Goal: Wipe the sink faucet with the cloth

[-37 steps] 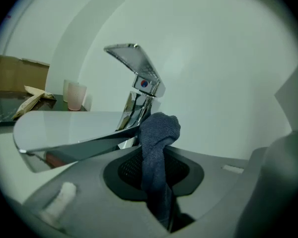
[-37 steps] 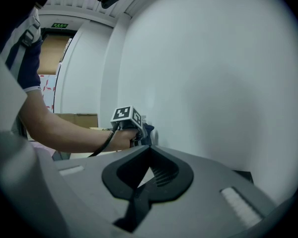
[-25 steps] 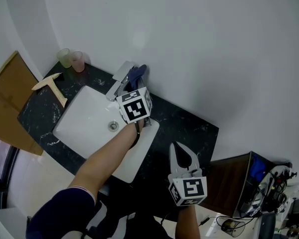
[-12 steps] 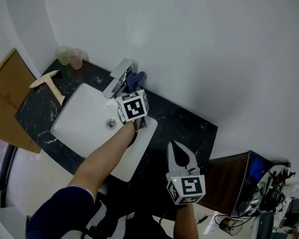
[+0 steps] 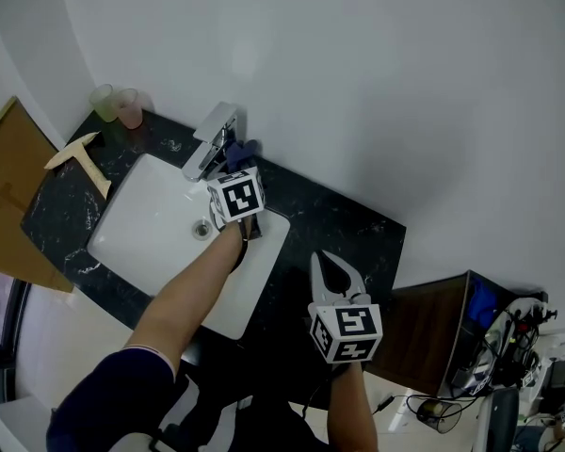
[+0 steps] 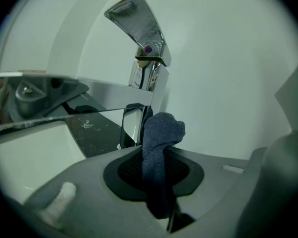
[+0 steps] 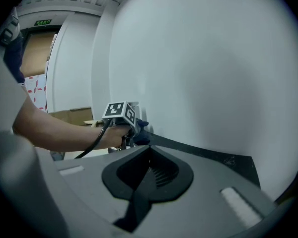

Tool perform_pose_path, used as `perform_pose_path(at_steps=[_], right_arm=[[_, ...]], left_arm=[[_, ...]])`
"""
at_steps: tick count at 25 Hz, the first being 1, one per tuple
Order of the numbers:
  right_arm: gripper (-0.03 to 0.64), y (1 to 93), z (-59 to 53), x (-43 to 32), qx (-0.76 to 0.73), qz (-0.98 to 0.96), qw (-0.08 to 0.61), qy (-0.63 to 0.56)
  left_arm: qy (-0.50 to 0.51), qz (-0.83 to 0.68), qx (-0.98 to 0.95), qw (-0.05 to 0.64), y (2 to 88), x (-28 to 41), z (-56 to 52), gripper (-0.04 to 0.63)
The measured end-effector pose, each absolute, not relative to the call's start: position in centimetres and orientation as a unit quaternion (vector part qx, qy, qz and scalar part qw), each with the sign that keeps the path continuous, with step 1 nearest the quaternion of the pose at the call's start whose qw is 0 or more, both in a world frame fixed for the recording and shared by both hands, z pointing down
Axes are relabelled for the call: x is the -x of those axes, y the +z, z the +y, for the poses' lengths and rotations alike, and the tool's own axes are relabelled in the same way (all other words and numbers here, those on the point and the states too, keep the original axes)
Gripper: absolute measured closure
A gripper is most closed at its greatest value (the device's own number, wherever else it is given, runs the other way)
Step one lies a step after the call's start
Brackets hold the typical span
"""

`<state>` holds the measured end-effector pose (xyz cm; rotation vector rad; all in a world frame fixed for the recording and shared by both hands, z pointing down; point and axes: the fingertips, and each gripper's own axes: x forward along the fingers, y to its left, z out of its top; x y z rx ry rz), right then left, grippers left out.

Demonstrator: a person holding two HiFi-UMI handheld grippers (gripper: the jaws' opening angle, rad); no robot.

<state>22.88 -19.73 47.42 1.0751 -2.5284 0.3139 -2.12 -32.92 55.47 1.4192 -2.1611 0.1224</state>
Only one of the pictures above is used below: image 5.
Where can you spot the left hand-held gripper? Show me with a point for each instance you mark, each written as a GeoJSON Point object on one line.
{"type": "Point", "coordinates": [240, 196]}

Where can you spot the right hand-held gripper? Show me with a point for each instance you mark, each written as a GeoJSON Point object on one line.
{"type": "Point", "coordinates": [348, 332]}

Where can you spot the dark blue cloth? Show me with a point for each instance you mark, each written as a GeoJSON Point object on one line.
{"type": "Point", "coordinates": [240, 153]}

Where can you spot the chrome faucet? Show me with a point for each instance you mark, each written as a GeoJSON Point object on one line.
{"type": "Point", "coordinates": [212, 130]}

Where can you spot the person's right forearm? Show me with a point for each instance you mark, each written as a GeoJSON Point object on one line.
{"type": "Point", "coordinates": [350, 408]}

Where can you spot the person's left forearm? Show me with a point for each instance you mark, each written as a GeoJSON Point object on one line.
{"type": "Point", "coordinates": [183, 299]}

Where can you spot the black marble vanity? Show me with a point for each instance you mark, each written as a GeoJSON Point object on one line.
{"type": "Point", "coordinates": [339, 233]}

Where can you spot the metal sink drain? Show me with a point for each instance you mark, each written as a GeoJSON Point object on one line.
{"type": "Point", "coordinates": [201, 229]}

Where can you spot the white sink basin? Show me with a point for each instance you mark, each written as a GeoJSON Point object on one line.
{"type": "Point", "coordinates": [146, 219]}

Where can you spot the brown wooden cabinet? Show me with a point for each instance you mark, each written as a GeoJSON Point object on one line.
{"type": "Point", "coordinates": [419, 327]}

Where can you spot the pink plastic cup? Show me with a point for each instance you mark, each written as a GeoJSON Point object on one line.
{"type": "Point", "coordinates": [130, 108]}

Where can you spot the bright blue bag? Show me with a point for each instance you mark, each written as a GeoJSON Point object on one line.
{"type": "Point", "coordinates": [482, 301]}

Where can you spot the beige T-shaped scraper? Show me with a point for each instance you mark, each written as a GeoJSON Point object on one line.
{"type": "Point", "coordinates": [92, 167]}

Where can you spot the green plastic cup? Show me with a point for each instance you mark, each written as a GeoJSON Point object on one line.
{"type": "Point", "coordinates": [104, 104]}

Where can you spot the black mesh wastebasket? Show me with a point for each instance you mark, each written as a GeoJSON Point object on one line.
{"type": "Point", "coordinates": [440, 416]}

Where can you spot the pile of electronic gear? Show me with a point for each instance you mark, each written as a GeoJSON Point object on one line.
{"type": "Point", "coordinates": [513, 346]}

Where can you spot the brown cardboard sheet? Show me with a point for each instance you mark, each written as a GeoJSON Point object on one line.
{"type": "Point", "coordinates": [9, 196]}

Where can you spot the person's dark clothing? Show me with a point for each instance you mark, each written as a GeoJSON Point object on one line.
{"type": "Point", "coordinates": [113, 393]}

